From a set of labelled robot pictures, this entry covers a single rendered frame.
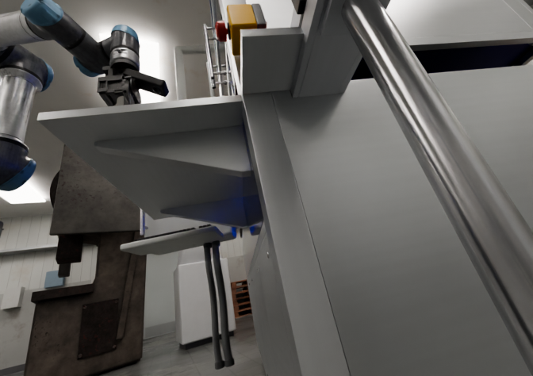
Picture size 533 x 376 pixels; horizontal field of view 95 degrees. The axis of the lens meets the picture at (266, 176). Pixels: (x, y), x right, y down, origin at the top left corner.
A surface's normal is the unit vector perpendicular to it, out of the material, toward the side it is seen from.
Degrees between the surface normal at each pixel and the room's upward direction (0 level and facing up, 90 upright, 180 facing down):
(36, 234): 90
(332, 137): 90
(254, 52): 180
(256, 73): 180
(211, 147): 90
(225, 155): 90
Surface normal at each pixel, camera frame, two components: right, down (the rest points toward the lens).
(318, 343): 0.09, -0.43
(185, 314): 0.41, -0.46
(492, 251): -0.82, -0.08
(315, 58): 0.20, 0.89
